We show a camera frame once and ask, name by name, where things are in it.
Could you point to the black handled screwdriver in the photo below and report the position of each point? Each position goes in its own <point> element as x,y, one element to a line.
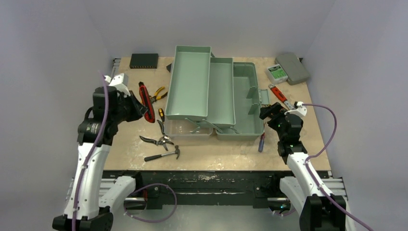
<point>161,114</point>

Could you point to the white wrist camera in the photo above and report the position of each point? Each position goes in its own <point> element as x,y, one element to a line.
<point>298,108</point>
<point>120,82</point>

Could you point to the red black utility knife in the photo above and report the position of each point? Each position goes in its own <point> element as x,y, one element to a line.
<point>143,92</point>

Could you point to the black handled hammer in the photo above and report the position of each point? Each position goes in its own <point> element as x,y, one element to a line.
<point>175,152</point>

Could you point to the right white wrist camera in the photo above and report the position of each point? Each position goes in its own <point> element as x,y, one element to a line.
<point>298,108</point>

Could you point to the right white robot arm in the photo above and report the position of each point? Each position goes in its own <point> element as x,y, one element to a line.
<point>319,208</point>

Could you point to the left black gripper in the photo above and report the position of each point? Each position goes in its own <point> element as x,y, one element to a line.
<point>139,109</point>

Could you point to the grey plastic case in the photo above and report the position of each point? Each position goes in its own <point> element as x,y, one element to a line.
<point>294,69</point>

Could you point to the black network switch box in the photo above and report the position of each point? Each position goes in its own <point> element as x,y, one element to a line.
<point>144,61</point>

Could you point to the red adjustable wrench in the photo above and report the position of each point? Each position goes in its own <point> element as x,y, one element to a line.
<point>281,96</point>

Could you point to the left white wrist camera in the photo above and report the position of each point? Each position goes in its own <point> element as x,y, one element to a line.
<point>120,82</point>

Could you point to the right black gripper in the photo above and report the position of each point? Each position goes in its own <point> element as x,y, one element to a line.
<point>272,114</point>

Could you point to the aluminium rail frame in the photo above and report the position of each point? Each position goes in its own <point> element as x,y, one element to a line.
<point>114,103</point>

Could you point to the green white screw box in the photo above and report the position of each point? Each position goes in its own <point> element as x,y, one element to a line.
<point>276,74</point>

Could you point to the yellow black needle pliers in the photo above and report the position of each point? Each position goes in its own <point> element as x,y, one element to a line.
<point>157,95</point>

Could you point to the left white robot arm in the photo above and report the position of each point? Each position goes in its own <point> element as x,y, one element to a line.
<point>86,210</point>

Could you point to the blue red screwdriver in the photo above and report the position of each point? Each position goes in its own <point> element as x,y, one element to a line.
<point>261,143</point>

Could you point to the small black flat box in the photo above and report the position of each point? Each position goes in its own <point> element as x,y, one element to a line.
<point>169,67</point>

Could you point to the translucent green tool box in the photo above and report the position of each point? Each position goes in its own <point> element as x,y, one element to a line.
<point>209,94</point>

